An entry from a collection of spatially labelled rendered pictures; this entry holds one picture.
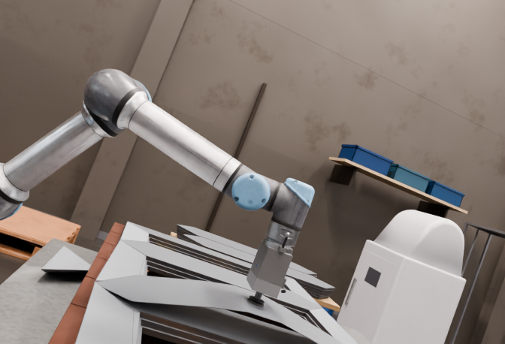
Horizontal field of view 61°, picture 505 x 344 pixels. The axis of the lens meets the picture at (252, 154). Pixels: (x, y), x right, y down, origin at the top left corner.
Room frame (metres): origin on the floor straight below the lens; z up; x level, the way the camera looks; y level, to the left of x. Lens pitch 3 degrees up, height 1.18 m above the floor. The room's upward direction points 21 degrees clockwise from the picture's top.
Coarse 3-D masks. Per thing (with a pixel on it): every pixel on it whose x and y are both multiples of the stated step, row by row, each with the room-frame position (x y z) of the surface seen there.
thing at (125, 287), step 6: (126, 276) 1.04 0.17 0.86; (132, 276) 1.05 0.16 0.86; (108, 282) 0.98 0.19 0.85; (114, 282) 0.99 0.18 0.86; (120, 282) 0.99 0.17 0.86; (126, 282) 1.00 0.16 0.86; (132, 282) 1.01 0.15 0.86; (108, 288) 0.94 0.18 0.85; (114, 288) 0.95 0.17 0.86; (120, 288) 0.96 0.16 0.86; (126, 288) 0.96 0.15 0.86; (132, 288) 0.97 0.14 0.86; (120, 294) 0.92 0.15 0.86; (126, 294) 0.93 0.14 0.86; (132, 294) 0.93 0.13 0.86; (132, 300) 0.90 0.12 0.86
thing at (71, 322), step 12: (120, 228) 1.67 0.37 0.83; (108, 240) 1.44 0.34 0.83; (108, 252) 1.31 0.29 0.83; (96, 264) 1.16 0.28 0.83; (96, 276) 1.07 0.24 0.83; (84, 288) 0.97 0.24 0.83; (72, 300) 0.89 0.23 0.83; (84, 300) 0.91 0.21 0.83; (72, 312) 0.84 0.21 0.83; (84, 312) 0.85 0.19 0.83; (60, 324) 0.77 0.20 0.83; (72, 324) 0.79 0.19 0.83; (60, 336) 0.73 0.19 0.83; (72, 336) 0.75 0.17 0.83
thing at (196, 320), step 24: (168, 240) 1.68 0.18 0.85; (144, 264) 1.24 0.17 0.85; (168, 264) 1.35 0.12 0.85; (216, 264) 1.71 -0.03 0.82; (288, 288) 1.67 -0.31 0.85; (144, 312) 0.90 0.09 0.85; (168, 312) 0.95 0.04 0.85; (192, 312) 1.01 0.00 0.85; (216, 312) 1.07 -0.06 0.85; (168, 336) 0.90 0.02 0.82; (192, 336) 0.92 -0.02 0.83; (216, 336) 0.93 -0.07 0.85; (240, 336) 0.98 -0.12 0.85; (264, 336) 1.03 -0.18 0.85; (288, 336) 1.10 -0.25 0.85
